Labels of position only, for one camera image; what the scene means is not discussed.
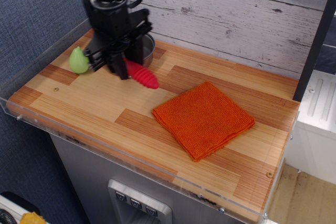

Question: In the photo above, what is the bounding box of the orange folded cloth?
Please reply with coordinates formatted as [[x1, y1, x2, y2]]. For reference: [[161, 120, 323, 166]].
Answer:
[[152, 82, 255, 162]]

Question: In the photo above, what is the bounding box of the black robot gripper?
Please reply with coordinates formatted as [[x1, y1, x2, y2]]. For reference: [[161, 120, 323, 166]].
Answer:
[[82, 0, 152, 80]]

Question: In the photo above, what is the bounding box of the black vertical frame post right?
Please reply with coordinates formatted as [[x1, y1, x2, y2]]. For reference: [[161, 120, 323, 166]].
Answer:
[[292, 0, 335, 102]]

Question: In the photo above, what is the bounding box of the stainless steel pot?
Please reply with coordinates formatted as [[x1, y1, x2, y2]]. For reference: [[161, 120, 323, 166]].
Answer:
[[143, 34, 155, 68]]

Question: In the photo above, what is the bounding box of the yellow object at bottom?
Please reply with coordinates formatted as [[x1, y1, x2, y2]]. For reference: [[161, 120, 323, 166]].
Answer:
[[19, 212, 47, 224]]

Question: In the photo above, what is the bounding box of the red-handled metal spoon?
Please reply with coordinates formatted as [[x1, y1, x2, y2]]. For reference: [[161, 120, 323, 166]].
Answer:
[[124, 58, 160, 89]]

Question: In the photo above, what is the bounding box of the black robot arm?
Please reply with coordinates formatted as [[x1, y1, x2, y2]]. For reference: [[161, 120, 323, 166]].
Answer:
[[82, 0, 152, 80]]

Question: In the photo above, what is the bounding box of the green plastic pear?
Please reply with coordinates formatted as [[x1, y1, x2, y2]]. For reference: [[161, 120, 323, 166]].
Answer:
[[69, 47, 89, 74]]

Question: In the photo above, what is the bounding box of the grey cabinet with dispenser panel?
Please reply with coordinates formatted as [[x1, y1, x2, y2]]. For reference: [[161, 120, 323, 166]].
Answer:
[[51, 135, 240, 223]]

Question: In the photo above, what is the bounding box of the black braided cable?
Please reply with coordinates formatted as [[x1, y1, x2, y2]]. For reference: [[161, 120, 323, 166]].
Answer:
[[0, 208, 18, 224]]

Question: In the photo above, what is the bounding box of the clear acrylic table guard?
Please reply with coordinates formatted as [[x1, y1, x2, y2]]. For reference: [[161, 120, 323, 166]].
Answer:
[[1, 22, 299, 223]]

